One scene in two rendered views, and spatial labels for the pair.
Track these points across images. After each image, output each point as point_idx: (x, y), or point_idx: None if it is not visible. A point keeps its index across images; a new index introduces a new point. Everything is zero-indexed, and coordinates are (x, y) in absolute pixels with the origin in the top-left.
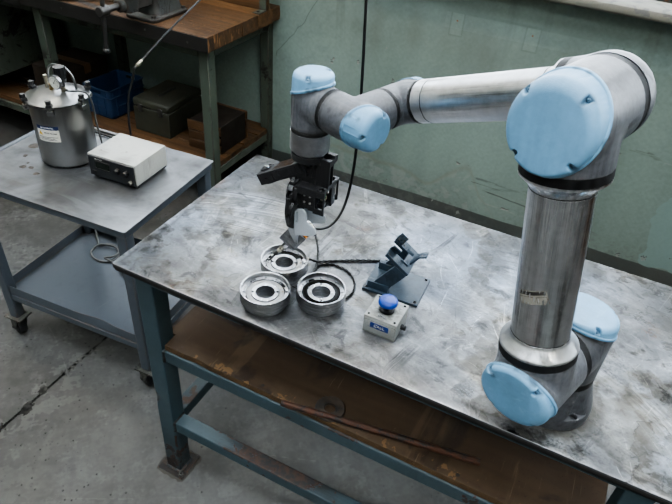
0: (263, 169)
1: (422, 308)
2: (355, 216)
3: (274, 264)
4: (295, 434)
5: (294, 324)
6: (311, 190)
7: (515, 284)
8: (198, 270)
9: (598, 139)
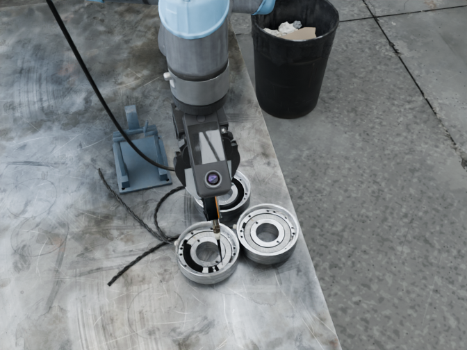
0: (222, 176)
1: (158, 132)
2: (35, 268)
3: (219, 256)
4: None
5: (269, 200)
6: (222, 107)
7: (66, 94)
8: (287, 342)
9: None
